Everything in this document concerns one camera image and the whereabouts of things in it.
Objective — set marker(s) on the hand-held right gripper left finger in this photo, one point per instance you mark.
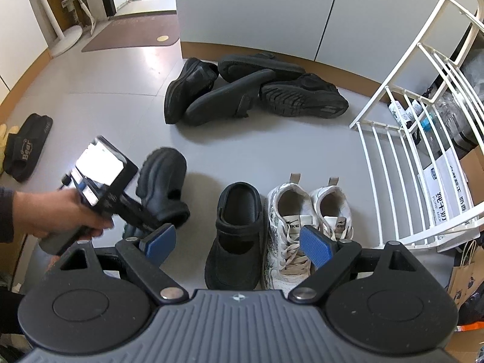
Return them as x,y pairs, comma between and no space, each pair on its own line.
160,242

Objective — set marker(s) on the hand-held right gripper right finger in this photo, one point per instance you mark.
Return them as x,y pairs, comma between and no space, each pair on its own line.
315,245

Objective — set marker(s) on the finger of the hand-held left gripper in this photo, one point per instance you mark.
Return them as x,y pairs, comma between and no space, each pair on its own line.
136,211

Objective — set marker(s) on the black chunky rubber clog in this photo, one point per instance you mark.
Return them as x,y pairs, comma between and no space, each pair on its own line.
162,181
230,257

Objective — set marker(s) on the white patterned sneaker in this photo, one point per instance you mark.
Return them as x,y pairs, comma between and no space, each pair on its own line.
332,204
287,204

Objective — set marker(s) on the black lace-up sneaker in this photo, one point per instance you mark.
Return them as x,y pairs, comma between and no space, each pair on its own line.
302,98
189,87

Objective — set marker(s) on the white shoe rack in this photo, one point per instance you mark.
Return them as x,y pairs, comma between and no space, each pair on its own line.
385,85

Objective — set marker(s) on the person's left forearm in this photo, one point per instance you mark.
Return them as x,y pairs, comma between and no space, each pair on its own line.
11,215

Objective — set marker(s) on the person's left hand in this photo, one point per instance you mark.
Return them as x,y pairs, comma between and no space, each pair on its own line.
64,215

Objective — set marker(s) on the black slide slipper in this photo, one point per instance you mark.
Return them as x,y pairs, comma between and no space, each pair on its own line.
36,128
9,160

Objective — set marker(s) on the white printed box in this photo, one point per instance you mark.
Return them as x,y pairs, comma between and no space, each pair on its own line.
440,196

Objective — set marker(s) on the white floor stand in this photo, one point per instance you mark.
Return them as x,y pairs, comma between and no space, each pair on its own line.
64,41

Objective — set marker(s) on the brown door mat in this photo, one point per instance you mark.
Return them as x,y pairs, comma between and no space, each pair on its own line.
128,32

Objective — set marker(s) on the brown paper bag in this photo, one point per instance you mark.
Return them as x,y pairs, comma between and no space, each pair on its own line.
467,276

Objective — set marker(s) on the small labelled bottle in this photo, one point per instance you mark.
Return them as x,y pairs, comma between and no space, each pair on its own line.
412,111
397,113

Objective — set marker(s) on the cardboard box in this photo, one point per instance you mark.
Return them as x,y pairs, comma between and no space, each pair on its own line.
474,170

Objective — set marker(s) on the white mop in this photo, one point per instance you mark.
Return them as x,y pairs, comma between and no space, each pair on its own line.
81,0

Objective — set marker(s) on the plastic water bottle pack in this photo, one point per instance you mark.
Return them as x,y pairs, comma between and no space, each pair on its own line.
450,117

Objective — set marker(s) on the white cabinet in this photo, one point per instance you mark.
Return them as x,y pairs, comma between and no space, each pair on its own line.
264,7

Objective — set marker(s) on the grey wall pipe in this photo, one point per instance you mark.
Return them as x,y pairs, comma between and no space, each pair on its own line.
70,5

